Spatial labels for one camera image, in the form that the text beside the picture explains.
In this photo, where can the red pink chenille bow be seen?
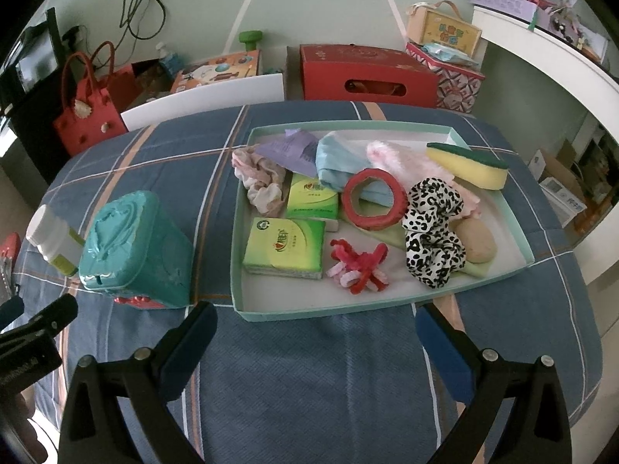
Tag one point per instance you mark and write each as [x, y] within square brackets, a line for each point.
[360, 261]

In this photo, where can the green tissue packet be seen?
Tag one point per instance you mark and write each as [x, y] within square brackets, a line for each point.
[283, 246]
[312, 198]

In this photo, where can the purple thin cloth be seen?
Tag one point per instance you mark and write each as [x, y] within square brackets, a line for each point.
[290, 150]

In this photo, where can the dark red paper bag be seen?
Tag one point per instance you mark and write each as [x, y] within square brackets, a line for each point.
[125, 87]

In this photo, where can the colourful desk clutter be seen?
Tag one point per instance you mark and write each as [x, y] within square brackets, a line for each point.
[566, 14]

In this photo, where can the small black screen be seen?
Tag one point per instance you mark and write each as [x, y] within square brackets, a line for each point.
[34, 63]

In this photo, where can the light blue cloth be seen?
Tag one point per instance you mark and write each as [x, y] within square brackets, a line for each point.
[338, 164]

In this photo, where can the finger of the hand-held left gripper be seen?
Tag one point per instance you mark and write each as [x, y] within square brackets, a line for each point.
[51, 316]
[9, 310]

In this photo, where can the teal shallow cardboard box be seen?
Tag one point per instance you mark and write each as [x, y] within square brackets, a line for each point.
[271, 297]

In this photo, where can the pink fluffy cloth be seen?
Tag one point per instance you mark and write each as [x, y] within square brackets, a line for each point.
[391, 157]

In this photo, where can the red cardboard box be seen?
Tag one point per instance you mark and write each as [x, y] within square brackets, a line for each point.
[367, 67]

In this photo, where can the yellow sponge green pad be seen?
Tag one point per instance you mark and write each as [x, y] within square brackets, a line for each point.
[464, 169]

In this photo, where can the leopard print scrunchie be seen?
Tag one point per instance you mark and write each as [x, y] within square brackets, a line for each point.
[430, 198]
[425, 261]

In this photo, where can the red tote bag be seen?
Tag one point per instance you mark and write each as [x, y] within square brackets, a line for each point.
[87, 116]

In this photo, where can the green dumbbell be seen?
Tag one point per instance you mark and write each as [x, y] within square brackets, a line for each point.
[249, 38]

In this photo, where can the white box blue label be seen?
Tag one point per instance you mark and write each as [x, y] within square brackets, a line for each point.
[563, 200]

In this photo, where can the red patterned tin box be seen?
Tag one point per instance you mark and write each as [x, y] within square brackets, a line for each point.
[459, 87]

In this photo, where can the beige carry box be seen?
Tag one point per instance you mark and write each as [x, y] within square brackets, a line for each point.
[442, 26]

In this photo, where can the pink cream scrunchie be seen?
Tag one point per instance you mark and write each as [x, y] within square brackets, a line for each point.
[258, 188]

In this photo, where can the white bed board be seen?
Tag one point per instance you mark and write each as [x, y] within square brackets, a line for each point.
[203, 99]

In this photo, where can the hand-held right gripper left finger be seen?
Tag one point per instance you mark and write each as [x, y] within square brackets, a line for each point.
[186, 353]

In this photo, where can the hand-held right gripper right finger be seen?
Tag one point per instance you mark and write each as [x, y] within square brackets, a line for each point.
[445, 353]

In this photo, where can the white pill bottle green label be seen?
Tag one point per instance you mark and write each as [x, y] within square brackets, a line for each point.
[48, 232]

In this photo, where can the white curved desk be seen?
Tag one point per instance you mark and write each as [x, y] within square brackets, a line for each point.
[541, 67]

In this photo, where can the light blue plastic packet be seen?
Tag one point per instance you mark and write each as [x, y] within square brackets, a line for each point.
[447, 54]

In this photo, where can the orange toy box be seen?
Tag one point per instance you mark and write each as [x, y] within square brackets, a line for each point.
[217, 70]

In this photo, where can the blue plaid blanket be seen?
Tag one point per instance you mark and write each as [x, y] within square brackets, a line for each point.
[314, 377]

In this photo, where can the red plastic stool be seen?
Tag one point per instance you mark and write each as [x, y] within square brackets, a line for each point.
[8, 251]

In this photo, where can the blue pump bottle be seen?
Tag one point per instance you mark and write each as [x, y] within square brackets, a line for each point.
[167, 60]

